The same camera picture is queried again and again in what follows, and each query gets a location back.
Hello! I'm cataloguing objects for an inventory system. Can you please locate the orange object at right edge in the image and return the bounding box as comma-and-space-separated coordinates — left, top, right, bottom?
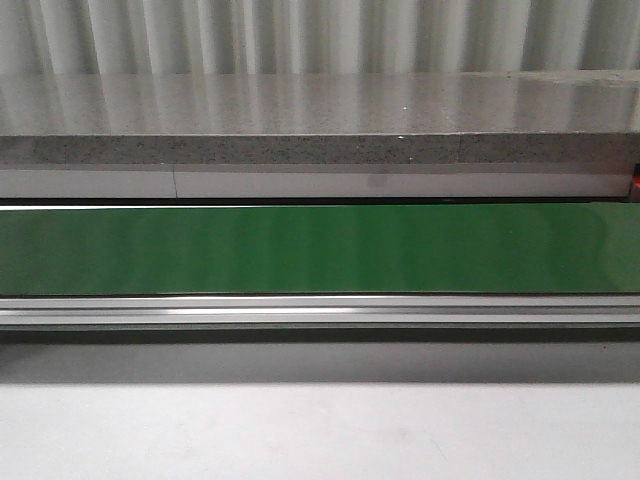
629, 165, 640, 203

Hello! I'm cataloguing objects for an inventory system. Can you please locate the grey speckled stone shelf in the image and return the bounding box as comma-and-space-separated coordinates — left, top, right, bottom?
1, 71, 639, 165

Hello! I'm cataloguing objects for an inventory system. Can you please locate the white pleated curtain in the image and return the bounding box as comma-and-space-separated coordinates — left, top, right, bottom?
1, 1, 639, 74

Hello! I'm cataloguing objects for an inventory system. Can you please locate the green conveyor belt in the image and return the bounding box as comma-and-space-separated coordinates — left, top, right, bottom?
1, 202, 639, 297

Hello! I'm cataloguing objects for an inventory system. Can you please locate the aluminium conveyor front rail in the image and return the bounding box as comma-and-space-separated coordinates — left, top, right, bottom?
1, 294, 639, 331

